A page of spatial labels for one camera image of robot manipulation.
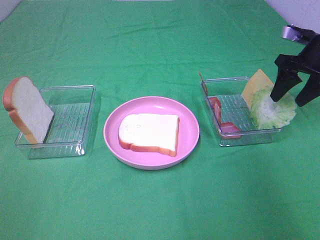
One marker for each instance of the yellow cheese slice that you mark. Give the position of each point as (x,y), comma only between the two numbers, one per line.
(257,82)

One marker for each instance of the clear left plastic tray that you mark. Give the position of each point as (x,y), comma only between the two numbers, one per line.
(71,126)

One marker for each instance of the white bread slice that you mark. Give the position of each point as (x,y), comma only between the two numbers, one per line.
(150,132)

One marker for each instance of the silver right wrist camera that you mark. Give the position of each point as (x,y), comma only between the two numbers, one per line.
(292,33)

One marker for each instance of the red bacon strip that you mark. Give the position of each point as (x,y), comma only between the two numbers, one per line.
(227,128)
(214,101)

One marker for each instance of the clear right plastic tray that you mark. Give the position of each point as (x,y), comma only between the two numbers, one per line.
(234,109)

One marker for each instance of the clear plastic tray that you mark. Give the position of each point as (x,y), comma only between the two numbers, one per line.
(234,109)
(71,126)

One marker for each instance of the pink round plate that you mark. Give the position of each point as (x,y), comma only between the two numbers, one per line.
(188,135)

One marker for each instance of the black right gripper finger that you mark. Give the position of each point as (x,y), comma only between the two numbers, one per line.
(286,79)
(310,91)

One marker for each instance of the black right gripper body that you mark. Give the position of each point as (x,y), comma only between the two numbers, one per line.
(307,61)

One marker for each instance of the standing bread slice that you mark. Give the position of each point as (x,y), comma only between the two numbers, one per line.
(27,109)

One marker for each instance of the green lettuce leaf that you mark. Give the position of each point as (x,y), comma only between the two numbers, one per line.
(268,114)

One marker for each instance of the green tablecloth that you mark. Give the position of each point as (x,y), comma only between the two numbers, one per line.
(129,49)

